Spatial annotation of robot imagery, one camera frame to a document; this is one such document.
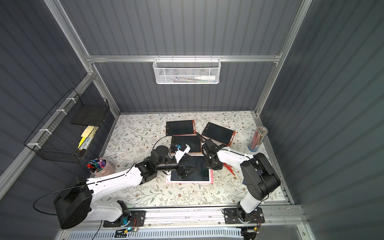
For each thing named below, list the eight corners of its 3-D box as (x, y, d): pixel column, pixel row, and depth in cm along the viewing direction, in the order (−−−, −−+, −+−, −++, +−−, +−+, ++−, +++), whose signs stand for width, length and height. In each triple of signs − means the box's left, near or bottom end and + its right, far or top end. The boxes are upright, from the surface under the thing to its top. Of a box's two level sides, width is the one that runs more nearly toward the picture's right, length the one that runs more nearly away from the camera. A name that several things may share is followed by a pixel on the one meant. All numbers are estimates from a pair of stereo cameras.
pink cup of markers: (98, 180, 88) (84, 170, 77) (103, 167, 93) (91, 157, 82) (113, 180, 88) (101, 170, 77) (117, 167, 93) (107, 157, 82)
